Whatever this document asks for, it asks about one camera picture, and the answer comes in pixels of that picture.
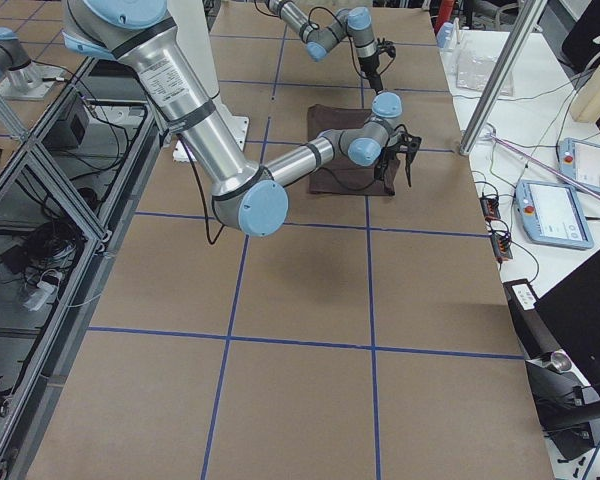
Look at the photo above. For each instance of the black monitor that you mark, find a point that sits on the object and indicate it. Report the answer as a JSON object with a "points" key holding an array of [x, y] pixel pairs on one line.
{"points": [[571, 312]]}

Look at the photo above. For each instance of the teach pendant tablet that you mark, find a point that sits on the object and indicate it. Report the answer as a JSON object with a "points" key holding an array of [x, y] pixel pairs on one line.
{"points": [[580, 161], [551, 215]]}

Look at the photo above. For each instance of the far teach pendant tablet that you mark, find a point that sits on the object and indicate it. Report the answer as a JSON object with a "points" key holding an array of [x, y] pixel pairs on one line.
{"points": [[580, 161]]}

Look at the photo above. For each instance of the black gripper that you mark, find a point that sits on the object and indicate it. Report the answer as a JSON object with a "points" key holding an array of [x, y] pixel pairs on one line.
{"points": [[369, 67], [382, 161]]}

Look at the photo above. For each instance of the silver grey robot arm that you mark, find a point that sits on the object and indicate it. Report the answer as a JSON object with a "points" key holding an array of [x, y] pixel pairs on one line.
{"points": [[322, 30], [245, 195]]}

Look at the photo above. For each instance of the aluminium frame post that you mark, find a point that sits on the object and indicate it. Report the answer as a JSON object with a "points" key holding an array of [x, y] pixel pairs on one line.
{"points": [[528, 17]]}

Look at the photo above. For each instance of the near teach pendant tablet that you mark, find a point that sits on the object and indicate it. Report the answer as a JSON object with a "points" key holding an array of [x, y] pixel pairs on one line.
{"points": [[551, 215]]}

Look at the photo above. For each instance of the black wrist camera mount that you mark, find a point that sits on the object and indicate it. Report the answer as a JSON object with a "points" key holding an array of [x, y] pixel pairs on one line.
{"points": [[387, 47]]}

